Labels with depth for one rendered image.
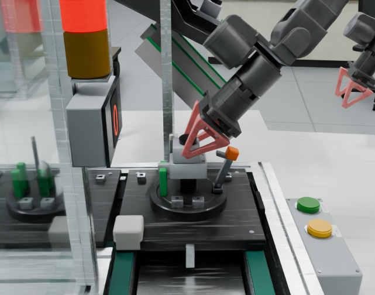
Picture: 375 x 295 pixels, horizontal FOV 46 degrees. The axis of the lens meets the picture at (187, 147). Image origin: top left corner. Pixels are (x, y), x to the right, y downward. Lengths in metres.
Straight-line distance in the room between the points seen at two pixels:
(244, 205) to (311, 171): 0.41
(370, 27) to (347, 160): 0.35
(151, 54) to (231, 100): 0.29
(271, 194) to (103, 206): 0.32
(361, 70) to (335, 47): 4.26
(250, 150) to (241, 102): 0.56
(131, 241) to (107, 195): 0.15
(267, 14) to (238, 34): 4.65
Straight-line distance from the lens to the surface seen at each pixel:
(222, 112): 0.71
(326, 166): 1.21
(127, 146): 1.28
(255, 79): 0.70
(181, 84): 0.94
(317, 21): 0.71
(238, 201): 0.81
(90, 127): 0.48
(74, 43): 0.49
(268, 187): 0.89
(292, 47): 0.68
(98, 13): 0.49
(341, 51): 5.54
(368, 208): 1.06
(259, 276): 0.69
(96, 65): 0.50
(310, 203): 0.82
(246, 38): 0.70
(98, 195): 0.83
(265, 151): 1.25
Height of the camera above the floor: 1.40
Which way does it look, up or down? 25 degrees down
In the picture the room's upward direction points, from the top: straight up
